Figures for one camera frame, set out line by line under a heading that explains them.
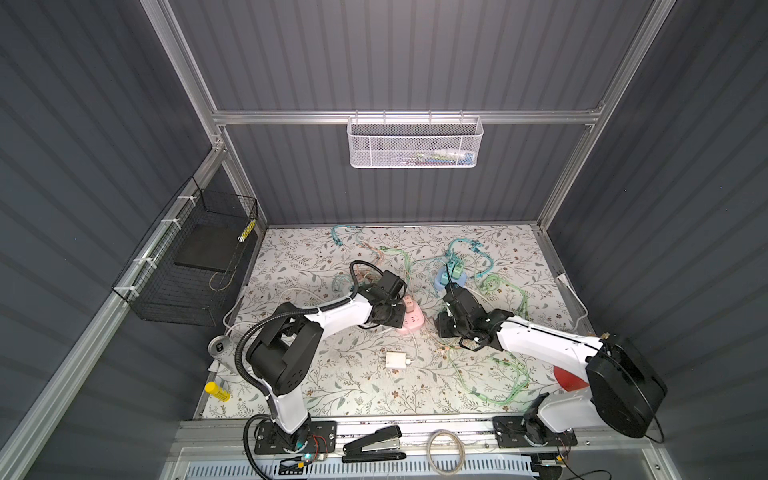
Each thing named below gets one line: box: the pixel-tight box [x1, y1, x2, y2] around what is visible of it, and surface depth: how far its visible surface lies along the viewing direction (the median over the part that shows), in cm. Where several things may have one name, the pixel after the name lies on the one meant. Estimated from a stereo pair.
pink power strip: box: [396, 295, 425, 333], surface depth 93 cm
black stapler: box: [342, 425, 407, 464], surface depth 73 cm
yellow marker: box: [204, 381, 231, 402], surface depth 75 cm
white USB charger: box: [385, 352, 411, 369], surface depth 86 cm
